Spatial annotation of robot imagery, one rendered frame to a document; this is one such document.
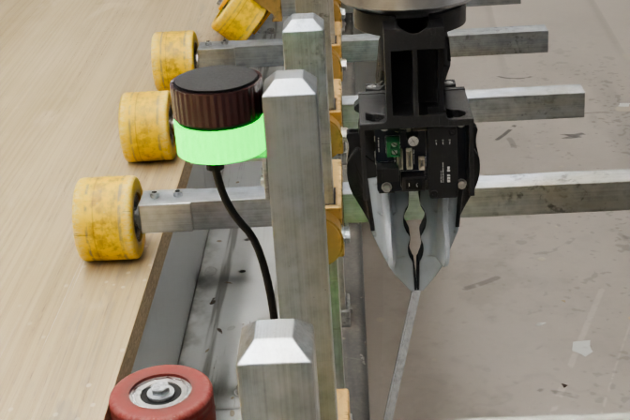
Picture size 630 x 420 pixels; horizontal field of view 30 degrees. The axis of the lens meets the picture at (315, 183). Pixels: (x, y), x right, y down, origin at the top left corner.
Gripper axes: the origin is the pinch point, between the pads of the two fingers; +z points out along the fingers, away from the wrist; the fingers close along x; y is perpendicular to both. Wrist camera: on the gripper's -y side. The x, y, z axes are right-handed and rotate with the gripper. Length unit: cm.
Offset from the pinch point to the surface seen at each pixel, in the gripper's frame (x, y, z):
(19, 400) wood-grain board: -30.9, -1.8, 11.0
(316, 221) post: -6.7, 4.3, -6.0
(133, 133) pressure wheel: -29, -48, 6
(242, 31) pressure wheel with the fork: -21, -98, 9
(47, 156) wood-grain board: -41, -54, 11
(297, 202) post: -7.8, 4.3, -7.5
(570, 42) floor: 82, -383, 100
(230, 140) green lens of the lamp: -11.7, 5.5, -12.5
